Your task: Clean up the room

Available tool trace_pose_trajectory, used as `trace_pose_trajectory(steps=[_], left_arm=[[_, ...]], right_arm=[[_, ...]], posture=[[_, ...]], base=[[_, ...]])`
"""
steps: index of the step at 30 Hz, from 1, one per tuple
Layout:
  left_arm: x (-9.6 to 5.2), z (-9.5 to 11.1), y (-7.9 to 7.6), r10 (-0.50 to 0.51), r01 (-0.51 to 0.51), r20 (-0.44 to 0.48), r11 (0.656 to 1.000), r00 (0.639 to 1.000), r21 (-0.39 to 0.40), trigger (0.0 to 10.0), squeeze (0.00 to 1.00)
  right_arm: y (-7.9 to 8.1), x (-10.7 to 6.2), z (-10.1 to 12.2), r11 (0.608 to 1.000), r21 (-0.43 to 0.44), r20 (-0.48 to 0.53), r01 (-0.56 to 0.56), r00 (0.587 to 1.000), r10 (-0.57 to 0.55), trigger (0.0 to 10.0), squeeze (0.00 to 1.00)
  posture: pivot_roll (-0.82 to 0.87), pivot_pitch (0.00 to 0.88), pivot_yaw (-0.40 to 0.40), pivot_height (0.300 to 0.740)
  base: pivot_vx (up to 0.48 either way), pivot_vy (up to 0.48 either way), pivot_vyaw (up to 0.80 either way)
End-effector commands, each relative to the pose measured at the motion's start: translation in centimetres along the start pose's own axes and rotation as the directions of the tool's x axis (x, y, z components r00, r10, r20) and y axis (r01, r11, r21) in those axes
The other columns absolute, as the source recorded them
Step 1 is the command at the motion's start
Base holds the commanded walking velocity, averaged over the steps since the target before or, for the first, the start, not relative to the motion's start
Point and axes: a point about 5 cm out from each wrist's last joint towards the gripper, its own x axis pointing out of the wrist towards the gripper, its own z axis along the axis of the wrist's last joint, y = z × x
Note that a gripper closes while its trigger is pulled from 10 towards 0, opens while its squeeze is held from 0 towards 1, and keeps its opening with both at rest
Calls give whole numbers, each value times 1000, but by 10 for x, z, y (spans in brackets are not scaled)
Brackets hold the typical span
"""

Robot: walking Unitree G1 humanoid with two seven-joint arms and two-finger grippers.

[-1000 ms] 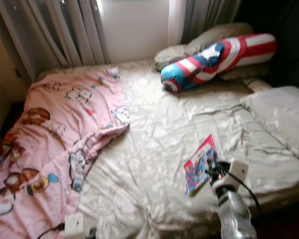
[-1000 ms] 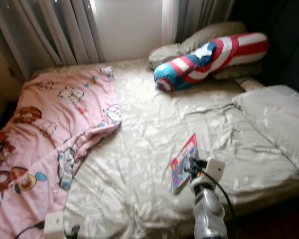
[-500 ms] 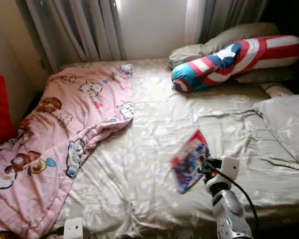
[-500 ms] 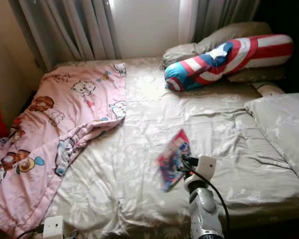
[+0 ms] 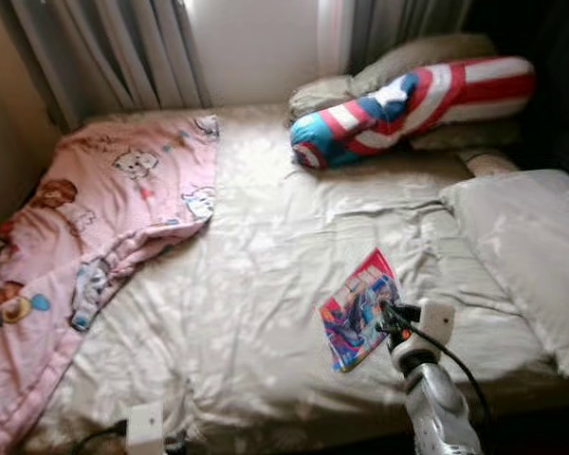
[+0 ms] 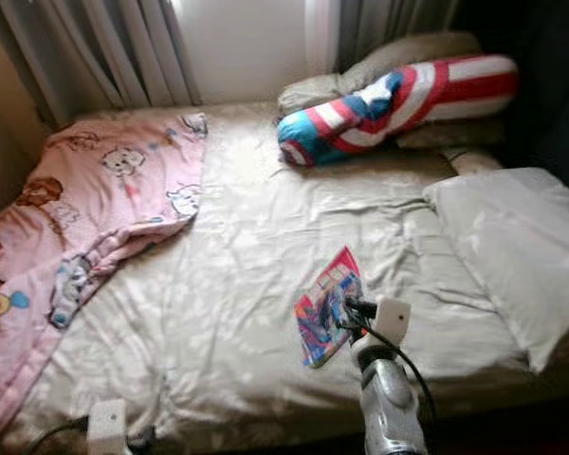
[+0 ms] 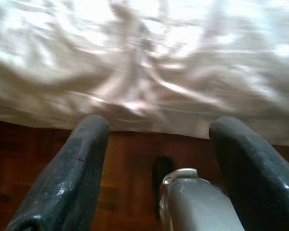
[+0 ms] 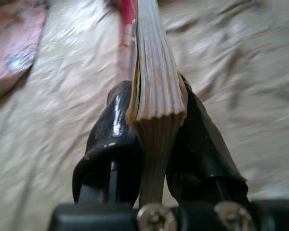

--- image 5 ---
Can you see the colourful comic magazine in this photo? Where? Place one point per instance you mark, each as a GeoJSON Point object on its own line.
{"type": "Point", "coordinates": [356, 313]}

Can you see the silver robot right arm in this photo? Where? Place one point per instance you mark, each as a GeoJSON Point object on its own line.
{"type": "Point", "coordinates": [436, 417]}

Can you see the beige floral pillow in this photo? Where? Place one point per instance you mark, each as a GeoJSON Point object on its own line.
{"type": "Point", "coordinates": [522, 246]}

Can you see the beige floral bedsheet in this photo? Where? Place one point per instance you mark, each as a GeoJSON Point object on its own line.
{"type": "Point", "coordinates": [266, 265]}

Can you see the beige rolled bolster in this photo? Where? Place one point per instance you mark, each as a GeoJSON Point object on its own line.
{"type": "Point", "coordinates": [490, 162]}

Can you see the red white blue bolster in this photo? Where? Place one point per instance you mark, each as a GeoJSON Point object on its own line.
{"type": "Point", "coordinates": [408, 109]}

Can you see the grey pillow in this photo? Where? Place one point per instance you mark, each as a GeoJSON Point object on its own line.
{"type": "Point", "coordinates": [408, 57]}

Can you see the grey pleated curtain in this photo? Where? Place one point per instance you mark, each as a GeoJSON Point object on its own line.
{"type": "Point", "coordinates": [104, 47]}
{"type": "Point", "coordinates": [403, 24]}

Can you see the pink cartoon print blanket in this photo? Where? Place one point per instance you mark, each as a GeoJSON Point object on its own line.
{"type": "Point", "coordinates": [95, 218]}

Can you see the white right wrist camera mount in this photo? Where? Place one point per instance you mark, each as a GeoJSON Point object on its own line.
{"type": "Point", "coordinates": [436, 322]}

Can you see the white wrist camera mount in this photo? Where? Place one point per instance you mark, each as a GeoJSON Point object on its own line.
{"type": "Point", "coordinates": [436, 322]}
{"type": "Point", "coordinates": [145, 431]}

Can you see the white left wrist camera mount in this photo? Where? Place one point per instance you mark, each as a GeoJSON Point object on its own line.
{"type": "Point", "coordinates": [145, 431]}

